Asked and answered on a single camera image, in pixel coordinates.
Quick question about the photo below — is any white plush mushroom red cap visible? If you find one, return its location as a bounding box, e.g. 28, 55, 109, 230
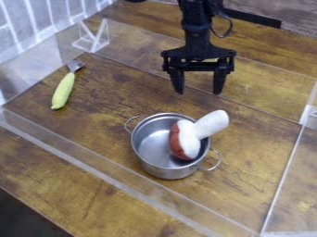
169, 110, 229, 160

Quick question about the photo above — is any clear acrylic tray wall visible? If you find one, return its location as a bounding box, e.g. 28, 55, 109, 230
0, 107, 317, 237

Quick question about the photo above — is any clear acrylic triangular stand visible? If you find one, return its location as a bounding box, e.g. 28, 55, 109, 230
72, 19, 110, 53

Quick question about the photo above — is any black cable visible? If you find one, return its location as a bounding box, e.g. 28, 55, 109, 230
209, 10, 236, 40

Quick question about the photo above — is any silver metal pot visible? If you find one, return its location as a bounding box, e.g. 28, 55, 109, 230
125, 113, 224, 180

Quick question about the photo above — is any black bar on table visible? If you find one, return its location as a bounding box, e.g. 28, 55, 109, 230
225, 8, 282, 29

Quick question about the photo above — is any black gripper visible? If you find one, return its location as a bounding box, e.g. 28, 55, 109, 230
161, 28, 237, 95

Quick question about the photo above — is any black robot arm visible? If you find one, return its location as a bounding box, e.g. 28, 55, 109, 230
161, 0, 237, 95

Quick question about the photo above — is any yellow handled metal peeler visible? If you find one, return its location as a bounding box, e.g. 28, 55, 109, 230
51, 60, 86, 110

